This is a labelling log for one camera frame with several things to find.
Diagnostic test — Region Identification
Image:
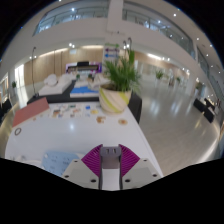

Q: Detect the sheet of colourful stickers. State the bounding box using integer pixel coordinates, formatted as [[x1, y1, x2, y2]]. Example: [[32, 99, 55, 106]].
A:
[[49, 103, 100, 119]]

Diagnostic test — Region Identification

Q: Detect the small grey charger block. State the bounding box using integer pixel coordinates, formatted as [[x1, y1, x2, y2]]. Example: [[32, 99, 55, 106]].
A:
[[99, 145, 123, 191]]

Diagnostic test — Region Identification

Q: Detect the blue and white display model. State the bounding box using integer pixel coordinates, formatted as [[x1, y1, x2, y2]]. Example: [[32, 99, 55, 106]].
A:
[[69, 73, 111, 99]]

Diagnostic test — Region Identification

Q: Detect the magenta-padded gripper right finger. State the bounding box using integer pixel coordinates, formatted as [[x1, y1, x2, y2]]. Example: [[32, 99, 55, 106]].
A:
[[118, 144, 164, 190]]

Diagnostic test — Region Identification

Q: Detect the black piano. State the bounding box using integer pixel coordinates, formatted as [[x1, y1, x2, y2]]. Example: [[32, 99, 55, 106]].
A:
[[65, 60, 103, 74]]

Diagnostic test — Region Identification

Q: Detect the group of black chairs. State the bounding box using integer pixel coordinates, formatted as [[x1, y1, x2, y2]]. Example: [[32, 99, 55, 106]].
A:
[[0, 98, 14, 118], [193, 97, 217, 124]]

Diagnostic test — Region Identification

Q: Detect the light blue power strip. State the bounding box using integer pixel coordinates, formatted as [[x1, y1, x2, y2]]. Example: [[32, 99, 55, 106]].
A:
[[41, 150, 84, 177]]

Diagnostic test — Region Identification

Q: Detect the green plant in striped pot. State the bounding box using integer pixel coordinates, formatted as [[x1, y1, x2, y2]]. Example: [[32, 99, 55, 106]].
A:
[[98, 41, 143, 115]]

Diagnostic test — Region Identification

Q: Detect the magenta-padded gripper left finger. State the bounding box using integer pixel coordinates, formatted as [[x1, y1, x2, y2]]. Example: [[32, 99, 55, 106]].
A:
[[62, 144, 104, 190]]

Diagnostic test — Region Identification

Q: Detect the blue arrow sign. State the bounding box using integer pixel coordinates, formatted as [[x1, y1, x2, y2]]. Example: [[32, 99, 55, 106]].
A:
[[104, 52, 120, 59]]

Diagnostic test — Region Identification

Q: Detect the white power strip cable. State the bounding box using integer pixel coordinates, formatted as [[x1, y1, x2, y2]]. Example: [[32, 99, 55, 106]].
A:
[[9, 154, 44, 167]]

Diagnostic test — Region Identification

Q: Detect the small potted plant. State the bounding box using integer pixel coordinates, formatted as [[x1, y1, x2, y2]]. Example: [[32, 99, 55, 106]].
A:
[[154, 69, 165, 81], [11, 80, 18, 98]]

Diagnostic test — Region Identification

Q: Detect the black low table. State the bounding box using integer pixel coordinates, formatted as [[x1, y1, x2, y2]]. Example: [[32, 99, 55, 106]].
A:
[[27, 79, 143, 124]]

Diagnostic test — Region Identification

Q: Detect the salmon pink flat mat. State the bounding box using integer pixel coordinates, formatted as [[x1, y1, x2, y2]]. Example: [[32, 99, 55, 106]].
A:
[[12, 97, 51, 128]]

